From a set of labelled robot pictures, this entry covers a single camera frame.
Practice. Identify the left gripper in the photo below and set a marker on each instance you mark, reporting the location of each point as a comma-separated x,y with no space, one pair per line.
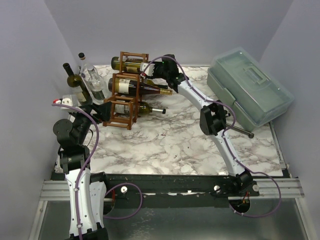
103,111

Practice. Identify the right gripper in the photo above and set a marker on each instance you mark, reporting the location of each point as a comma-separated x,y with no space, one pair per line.
157,70

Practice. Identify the clear bottle dark label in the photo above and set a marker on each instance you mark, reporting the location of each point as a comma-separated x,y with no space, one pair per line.
96,84

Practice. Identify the clear wine bottle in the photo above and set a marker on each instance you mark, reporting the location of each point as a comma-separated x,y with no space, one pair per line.
86,68

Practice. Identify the green bottle white label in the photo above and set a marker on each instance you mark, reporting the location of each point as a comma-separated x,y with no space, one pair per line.
77,86

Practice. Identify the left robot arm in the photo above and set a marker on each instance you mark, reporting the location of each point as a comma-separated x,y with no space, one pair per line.
86,190

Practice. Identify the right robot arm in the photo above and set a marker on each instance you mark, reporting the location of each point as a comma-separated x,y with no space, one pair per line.
212,117

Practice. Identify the brown wooden wine rack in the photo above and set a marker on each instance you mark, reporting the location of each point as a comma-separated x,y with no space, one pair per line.
120,120

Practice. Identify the dark bottle gold foil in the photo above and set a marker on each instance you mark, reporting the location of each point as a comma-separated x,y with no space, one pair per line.
126,86

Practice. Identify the translucent green plastic toolbox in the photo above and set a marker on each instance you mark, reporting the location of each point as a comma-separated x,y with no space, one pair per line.
238,81

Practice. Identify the dark metal crank tool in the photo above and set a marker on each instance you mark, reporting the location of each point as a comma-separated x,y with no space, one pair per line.
240,130

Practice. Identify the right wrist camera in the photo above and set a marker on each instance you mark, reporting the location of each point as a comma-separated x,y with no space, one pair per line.
147,69

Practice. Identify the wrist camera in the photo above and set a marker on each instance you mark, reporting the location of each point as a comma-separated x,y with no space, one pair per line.
147,69
67,100

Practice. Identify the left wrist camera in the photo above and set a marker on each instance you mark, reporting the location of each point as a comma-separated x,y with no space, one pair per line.
67,100

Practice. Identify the black front mounting rail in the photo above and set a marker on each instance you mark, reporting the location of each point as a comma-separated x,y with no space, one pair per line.
175,191

